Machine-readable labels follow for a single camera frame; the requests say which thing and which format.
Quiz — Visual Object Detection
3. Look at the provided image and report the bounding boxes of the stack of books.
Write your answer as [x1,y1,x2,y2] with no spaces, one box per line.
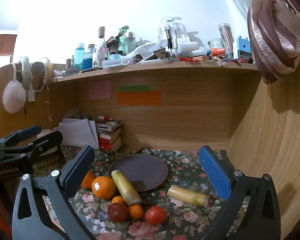
[95,119,123,152]

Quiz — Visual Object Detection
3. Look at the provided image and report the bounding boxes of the white printed cup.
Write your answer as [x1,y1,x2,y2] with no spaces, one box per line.
[93,51,108,68]

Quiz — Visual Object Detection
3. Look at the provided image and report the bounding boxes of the clear bottle with brown cap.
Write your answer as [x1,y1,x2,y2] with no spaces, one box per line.
[97,27,108,55]

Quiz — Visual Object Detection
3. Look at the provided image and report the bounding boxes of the floral tablecloth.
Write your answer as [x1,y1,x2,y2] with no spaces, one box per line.
[34,145,250,240]

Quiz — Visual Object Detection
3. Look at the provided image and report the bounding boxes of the clear pen organiser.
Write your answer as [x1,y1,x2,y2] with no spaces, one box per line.
[161,17,188,60]

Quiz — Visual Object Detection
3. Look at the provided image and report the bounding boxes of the plain orange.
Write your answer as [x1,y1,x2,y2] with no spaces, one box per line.
[80,171,97,189]

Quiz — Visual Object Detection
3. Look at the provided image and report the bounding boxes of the wooden shelf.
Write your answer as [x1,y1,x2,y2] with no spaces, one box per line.
[51,60,261,83]

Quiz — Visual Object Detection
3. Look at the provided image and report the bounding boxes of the green sticky note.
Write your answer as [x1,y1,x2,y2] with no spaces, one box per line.
[118,85,151,92]

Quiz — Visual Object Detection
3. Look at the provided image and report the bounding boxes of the white box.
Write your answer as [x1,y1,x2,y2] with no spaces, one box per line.
[176,37,200,55]

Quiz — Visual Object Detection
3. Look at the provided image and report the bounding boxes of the pink sticky note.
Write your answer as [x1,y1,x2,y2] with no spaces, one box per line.
[88,82,112,99]

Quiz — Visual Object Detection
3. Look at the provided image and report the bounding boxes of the blue bottle with grey cap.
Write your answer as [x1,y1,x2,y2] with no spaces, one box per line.
[83,44,95,70]

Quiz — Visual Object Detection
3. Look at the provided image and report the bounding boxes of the dark red apple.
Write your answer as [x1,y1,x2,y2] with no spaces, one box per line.
[107,202,129,222]

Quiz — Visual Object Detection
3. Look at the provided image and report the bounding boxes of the white plastic bag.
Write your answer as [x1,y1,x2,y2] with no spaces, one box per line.
[126,42,161,58]

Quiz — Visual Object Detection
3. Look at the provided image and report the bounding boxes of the white fluffy pompom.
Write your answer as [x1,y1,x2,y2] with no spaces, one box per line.
[2,80,27,114]

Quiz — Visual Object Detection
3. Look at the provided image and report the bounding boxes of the large orange with sticker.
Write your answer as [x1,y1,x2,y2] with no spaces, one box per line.
[92,176,117,200]

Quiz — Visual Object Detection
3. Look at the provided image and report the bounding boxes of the pale green bottle silver cap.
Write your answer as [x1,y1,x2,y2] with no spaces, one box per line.
[124,32,136,55]

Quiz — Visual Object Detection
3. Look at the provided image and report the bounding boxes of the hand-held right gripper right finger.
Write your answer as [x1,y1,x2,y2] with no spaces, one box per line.
[198,145,282,240]

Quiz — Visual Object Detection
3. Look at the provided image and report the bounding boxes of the white fluffy headband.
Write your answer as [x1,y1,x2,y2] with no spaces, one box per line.
[12,56,33,90]

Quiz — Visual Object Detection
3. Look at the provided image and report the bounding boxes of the blue box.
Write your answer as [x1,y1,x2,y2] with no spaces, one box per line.
[237,35,251,60]

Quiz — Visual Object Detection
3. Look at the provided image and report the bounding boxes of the red tomato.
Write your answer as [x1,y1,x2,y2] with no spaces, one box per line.
[145,205,167,225]

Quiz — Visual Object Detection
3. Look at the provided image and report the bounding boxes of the pink scarf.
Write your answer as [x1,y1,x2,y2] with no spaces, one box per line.
[207,0,300,85]

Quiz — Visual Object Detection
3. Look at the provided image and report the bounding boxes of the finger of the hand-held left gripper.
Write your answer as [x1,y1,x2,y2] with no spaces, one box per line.
[1,130,63,165]
[0,124,42,148]

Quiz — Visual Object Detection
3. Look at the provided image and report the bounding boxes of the dark dotted headband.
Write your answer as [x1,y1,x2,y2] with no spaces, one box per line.
[30,62,47,92]

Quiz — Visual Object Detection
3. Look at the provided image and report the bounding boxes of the glass jar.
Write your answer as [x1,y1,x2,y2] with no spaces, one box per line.
[207,39,227,55]

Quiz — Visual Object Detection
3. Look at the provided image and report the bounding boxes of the blue liquid bottle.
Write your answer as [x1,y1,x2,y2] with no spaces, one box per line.
[74,42,85,70]

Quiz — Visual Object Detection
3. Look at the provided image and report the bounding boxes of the green pump bottle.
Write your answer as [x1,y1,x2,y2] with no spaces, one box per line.
[118,26,129,55]

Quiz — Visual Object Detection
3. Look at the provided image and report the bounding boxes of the brown round plate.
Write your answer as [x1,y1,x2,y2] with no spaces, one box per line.
[108,154,169,192]

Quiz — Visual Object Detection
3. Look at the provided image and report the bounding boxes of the yellow corn cob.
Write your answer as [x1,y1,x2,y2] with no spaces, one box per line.
[167,185,209,207]

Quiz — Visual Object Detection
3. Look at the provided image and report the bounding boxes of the tall clear jar brown sticks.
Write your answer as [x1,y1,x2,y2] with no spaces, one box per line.
[218,23,234,59]

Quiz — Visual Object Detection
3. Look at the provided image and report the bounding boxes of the white paper sheets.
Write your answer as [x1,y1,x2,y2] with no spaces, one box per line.
[54,118,100,150]

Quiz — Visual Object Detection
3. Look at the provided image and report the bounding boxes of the wooden cabinet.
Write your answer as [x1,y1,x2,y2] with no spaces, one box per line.
[0,30,18,55]

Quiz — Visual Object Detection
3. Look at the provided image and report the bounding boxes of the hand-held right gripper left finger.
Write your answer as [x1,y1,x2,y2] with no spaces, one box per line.
[12,144,97,240]

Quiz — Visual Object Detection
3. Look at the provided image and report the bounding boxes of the orange sticky note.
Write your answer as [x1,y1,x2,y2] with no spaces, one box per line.
[117,92,163,106]

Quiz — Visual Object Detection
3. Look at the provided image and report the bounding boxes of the clear plastic lidded box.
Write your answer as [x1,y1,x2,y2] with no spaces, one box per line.
[102,57,135,68]

